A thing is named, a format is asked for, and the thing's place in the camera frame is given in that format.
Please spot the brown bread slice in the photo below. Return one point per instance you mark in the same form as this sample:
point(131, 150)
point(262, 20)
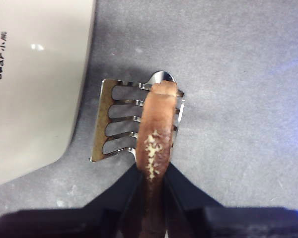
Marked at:
point(156, 129)

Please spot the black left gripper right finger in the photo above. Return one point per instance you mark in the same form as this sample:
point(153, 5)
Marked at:
point(213, 220)

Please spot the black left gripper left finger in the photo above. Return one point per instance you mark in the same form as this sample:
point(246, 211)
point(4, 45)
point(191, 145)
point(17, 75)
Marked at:
point(89, 220)

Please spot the steel toast rack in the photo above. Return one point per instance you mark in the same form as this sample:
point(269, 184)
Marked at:
point(101, 119)

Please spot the cream two-slot toaster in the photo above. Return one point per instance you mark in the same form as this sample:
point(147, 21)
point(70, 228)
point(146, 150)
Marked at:
point(39, 99)

